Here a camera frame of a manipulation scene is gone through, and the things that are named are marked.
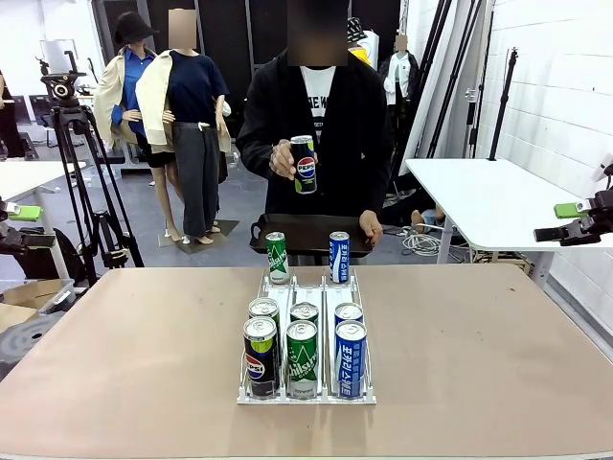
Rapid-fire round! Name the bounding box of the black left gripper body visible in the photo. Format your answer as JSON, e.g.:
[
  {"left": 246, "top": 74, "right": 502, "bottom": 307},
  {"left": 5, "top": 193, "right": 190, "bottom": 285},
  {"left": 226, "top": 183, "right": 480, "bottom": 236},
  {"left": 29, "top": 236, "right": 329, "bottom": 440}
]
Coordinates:
[{"left": 0, "top": 195, "right": 23, "bottom": 255}]

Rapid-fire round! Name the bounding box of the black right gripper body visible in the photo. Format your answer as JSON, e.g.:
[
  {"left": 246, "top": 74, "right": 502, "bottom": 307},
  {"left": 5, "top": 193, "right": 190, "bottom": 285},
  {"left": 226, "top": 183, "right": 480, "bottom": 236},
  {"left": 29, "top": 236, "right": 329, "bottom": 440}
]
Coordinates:
[{"left": 581, "top": 189, "right": 613, "bottom": 241}]

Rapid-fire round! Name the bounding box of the dark brown serving tray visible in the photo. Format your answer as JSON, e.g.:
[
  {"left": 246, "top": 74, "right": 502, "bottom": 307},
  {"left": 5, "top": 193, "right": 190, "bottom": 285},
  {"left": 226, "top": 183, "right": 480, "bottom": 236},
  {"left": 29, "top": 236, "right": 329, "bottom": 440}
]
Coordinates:
[{"left": 248, "top": 213, "right": 375, "bottom": 258}]

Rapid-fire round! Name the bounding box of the black Pepsi can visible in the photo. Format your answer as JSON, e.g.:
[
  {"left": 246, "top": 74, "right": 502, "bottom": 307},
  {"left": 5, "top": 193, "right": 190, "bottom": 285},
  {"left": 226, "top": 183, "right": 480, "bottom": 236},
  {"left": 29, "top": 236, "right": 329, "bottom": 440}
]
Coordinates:
[
  {"left": 242, "top": 315, "right": 282, "bottom": 400},
  {"left": 289, "top": 135, "right": 319, "bottom": 196},
  {"left": 247, "top": 297, "right": 282, "bottom": 336}
]

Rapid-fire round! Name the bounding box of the green Chilsung cider can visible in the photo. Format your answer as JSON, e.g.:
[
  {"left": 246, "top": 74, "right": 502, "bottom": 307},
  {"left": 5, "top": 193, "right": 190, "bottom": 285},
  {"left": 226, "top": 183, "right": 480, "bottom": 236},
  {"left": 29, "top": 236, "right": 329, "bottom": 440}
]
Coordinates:
[
  {"left": 264, "top": 231, "right": 291, "bottom": 286},
  {"left": 285, "top": 319, "right": 320, "bottom": 401},
  {"left": 289, "top": 302, "right": 320, "bottom": 328}
]

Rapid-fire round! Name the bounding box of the person's left forearm black sleeve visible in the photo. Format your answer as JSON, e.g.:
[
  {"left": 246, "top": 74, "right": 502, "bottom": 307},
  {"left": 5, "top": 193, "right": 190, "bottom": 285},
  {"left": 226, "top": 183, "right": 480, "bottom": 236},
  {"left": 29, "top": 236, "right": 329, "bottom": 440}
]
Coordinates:
[{"left": 356, "top": 143, "right": 392, "bottom": 217}]

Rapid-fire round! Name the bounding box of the person's right forearm black sleeve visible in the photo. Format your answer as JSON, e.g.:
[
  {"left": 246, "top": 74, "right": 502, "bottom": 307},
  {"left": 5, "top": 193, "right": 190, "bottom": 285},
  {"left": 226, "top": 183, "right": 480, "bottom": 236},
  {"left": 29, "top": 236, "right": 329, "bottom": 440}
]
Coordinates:
[{"left": 236, "top": 126, "right": 284, "bottom": 181}]

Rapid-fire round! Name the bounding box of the person sitting on floor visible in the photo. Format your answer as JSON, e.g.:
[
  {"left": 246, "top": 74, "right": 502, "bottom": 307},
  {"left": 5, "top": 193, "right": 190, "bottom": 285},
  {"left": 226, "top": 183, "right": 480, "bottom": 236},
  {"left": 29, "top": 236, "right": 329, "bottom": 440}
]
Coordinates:
[{"left": 382, "top": 174, "right": 449, "bottom": 229}]

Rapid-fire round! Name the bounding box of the person in black jacket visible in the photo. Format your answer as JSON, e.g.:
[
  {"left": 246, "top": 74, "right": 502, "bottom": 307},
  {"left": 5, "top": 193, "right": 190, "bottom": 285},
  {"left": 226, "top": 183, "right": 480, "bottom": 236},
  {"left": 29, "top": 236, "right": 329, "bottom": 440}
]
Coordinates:
[{"left": 236, "top": 0, "right": 392, "bottom": 267}]

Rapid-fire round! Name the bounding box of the person's left hand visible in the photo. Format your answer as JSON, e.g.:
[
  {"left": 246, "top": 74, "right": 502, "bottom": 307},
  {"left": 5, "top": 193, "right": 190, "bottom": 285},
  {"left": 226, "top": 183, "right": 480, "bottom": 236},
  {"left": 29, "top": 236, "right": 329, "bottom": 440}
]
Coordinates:
[{"left": 358, "top": 209, "right": 385, "bottom": 248}]

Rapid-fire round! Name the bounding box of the person's right hand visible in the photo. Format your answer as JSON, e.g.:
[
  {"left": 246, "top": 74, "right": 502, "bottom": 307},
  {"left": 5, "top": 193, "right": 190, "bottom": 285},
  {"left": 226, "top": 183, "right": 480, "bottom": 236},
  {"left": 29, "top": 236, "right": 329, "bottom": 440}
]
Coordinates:
[{"left": 269, "top": 141, "right": 298, "bottom": 182}]

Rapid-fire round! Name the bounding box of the black bag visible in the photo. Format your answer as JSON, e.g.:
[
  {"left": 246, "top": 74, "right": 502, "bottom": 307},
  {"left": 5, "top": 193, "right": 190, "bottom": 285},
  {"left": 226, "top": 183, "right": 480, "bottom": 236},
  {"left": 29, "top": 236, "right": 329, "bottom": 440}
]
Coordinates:
[{"left": 11, "top": 227, "right": 87, "bottom": 284}]

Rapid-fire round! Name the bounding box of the white table with white legs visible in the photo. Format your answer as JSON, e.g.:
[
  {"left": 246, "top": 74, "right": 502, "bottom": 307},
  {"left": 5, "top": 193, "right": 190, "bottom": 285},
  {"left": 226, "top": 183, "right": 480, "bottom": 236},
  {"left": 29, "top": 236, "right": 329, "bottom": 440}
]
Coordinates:
[{"left": 0, "top": 160, "right": 88, "bottom": 280}]

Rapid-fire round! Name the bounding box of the open cardboard box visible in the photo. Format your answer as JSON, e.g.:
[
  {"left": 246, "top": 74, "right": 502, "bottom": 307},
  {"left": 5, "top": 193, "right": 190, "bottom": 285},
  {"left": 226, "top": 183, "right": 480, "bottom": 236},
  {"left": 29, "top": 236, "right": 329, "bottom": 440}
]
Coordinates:
[{"left": 0, "top": 279, "right": 77, "bottom": 332}]

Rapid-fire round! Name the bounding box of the gray stool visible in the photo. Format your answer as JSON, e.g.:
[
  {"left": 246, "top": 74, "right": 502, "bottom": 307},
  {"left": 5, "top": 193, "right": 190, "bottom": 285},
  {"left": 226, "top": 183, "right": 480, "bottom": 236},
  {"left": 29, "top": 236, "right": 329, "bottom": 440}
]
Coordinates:
[{"left": 17, "top": 131, "right": 40, "bottom": 161}]

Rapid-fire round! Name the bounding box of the large white table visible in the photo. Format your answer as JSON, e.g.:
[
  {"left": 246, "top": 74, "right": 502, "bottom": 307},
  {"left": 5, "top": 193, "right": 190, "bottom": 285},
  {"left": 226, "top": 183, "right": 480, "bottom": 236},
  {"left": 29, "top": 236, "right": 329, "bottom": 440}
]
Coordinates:
[{"left": 404, "top": 156, "right": 613, "bottom": 288}]

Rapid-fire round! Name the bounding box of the bystander in dark clothes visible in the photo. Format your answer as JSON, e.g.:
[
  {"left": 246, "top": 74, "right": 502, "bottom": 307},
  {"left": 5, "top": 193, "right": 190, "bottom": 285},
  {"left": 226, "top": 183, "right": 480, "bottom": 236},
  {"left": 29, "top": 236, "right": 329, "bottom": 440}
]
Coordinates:
[{"left": 0, "top": 69, "right": 25, "bottom": 159}]

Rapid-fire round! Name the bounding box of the gray round disc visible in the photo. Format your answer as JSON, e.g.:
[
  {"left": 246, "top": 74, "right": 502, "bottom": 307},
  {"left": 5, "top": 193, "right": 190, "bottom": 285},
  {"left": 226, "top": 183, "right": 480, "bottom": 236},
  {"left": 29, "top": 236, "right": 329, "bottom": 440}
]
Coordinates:
[{"left": 0, "top": 310, "right": 68, "bottom": 380}]

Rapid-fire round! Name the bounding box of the black light stand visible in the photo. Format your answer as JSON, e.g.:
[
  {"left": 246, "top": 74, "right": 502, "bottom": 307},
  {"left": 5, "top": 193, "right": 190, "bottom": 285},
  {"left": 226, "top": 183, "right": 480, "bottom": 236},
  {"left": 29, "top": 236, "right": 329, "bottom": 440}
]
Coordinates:
[{"left": 487, "top": 46, "right": 521, "bottom": 162}]

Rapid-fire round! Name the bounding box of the white board on stand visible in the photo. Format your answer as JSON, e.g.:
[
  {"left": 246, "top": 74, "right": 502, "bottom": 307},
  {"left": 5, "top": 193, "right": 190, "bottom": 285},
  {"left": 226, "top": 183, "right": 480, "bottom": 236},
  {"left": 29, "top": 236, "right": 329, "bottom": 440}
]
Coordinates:
[{"left": 39, "top": 37, "right": 79, "bottom": 74}]

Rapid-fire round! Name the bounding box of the mannequin with black hat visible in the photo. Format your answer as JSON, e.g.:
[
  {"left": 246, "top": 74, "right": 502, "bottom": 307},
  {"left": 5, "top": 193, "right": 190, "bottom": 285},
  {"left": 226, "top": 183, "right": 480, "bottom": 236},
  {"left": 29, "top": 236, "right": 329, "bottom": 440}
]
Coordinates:
[{"left": 93, "top": 11, "right": 186, "bottom": 243}]

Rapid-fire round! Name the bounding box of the black leaning pole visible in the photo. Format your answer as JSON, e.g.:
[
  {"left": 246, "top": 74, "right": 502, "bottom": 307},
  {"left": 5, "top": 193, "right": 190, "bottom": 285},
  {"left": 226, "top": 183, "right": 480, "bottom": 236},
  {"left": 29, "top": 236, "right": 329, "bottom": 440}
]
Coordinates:
[
  {"left": 427, "top": 0, "right": 485, "bottom": 159},
  {"left": 412, "top": 0, "right": 455, "bottom": 158}
]

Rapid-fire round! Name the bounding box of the mannequin with cream jacket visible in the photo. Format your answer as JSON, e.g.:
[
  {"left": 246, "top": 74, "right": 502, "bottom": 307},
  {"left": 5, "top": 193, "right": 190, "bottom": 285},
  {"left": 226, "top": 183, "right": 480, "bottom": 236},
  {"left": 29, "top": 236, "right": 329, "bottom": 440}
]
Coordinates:
[{"left": 136, "top": 8, "right": 232, "bottom": 246}]

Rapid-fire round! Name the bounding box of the blue Pocari Sweat can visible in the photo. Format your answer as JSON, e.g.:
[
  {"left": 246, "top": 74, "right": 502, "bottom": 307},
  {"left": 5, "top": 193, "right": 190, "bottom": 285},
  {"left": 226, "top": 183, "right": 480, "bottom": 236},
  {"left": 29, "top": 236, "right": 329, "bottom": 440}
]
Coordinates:
[
  {"left": 329, "top": 231, "right": 352, "bottom": 285},
  {"left": 333, "top": 302, "right": 365, "bottom": 328},
  {"left": 334, "top": 319, "right": 369, "bottom": 400}
]

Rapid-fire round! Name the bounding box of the mannequin with white jacket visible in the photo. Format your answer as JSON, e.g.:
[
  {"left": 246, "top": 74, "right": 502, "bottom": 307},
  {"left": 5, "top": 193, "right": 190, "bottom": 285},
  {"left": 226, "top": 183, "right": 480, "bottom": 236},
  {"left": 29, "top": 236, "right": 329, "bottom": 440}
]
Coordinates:
[{"left": 377, "top": 34, "right": 421, "bottom": 150}]

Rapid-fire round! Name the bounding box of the white can dispenser rack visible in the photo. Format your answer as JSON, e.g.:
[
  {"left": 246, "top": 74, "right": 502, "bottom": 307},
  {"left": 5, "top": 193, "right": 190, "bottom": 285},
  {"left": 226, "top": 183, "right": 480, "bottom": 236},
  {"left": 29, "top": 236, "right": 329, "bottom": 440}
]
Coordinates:
[{"left": 236, "top": 267, "right": 378, "bottom": 406}]

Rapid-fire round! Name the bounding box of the mannequin with yellow hoodie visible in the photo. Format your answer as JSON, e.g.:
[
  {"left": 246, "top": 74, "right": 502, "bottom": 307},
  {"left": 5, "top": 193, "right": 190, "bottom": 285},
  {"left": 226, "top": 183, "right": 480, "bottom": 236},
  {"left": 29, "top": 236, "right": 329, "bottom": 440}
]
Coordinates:
[{"left": 347, "top": 16, "right": 379, "bottom": 68}]

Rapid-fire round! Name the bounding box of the black camera tripod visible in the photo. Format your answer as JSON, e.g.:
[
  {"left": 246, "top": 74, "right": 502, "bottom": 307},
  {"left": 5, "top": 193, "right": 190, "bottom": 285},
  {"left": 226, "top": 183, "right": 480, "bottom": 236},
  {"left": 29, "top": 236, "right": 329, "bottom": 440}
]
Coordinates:
[{"left": 35, "top": 50, "right": 145, "bottom": 285}]

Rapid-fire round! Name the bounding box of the white coiled floor cable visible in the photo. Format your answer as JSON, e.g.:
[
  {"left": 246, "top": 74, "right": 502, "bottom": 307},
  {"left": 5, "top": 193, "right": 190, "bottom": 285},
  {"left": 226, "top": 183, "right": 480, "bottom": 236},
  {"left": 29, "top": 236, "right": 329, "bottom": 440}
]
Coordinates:
[{"left": 400, "top": 223, "right": 444, "bottom": 258}]

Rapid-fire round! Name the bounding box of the dark mannequin base plate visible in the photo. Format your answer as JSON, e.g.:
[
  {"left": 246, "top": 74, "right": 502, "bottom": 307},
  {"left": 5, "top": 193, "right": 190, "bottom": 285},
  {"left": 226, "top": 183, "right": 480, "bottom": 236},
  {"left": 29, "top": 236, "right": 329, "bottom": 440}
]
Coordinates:
[{"left": 157, "top": 218, "right": 240, "bottom": 255}]

